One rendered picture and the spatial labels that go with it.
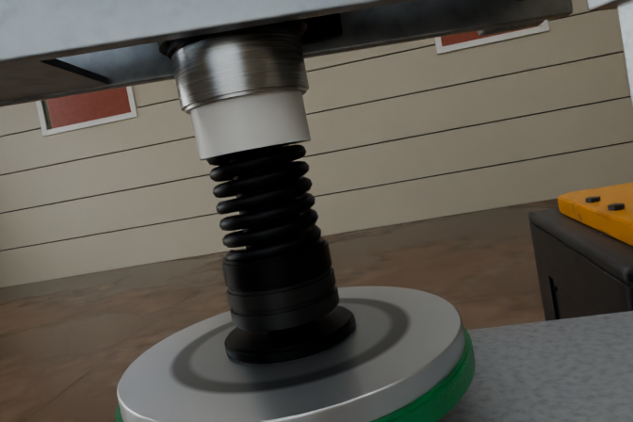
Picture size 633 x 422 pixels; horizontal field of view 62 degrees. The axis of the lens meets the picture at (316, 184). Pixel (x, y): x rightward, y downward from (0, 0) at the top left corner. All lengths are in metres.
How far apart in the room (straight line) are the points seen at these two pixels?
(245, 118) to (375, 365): 0.15
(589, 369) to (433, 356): 0.14
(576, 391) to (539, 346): 0.07
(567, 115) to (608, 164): 0.71
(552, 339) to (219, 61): 0.31
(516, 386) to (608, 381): 0.05
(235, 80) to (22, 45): 0.11
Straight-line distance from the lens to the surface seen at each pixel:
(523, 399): 0.37
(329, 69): 6.44
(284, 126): 0.31
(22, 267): 8.21
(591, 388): 0.38
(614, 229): 1.03
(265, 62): 0.30
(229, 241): 0.32
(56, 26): 0.31
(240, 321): 0.33
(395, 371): 0.28
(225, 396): 0.29
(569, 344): 0.44
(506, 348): 0.44
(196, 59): 0.31
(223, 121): 0.30
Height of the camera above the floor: 0.97
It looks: 3 degrees down
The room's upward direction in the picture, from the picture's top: 10 degrees counter-clockwise
